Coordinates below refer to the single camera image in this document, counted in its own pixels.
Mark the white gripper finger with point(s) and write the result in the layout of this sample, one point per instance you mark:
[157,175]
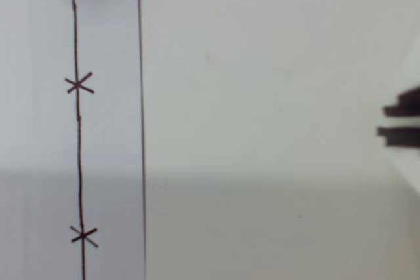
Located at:
[405,137]
[407,104]

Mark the white paper sheet with markings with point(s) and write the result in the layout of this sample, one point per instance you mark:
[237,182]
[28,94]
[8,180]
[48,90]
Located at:
[108,129]

